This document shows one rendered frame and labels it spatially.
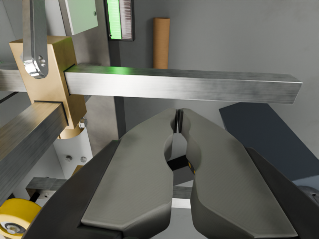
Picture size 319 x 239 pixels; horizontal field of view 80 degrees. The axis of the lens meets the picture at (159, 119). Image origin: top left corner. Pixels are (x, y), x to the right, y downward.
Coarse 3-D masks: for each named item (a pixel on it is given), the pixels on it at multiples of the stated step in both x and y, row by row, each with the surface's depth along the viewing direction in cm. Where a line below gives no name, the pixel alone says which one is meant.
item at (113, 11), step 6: (108, 0) 32; (114, 0) 32; (108, 6) 32; (114, 6) 32; (114, 12) 33; (114, 18) 33; (114, 24) 34; (114, 30) 34; (120, 30) 34; (114, 36) 35; (120, 36) 35
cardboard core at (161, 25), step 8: (160, 24) 89; (168, 24) 91; (160, 32) 91; (168, 32) 93; (160, 40) 93; (168, 40) 95; (160, 48) 95; (168, 48) 98; (160, 56) 97; (160, 64) 100
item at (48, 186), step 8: (32, 184) 39; (40, 184) 39; (48, 184) 39; (56, 184) 39; (32, 192) 39; (40, 192) 39; (48, 192) 39; (176, 192) 39; (184, 192) 39; (176, 200) 38; (184, 200) 38
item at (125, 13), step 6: (120, 0) 32; (126, 0) 32; (120, 6) 32; (126, 6) 32; (120, 12) 33; (126, 12) 33; (126, 18) 33; (126, 24) 34; (126, 30) 34; (126, 36) 35
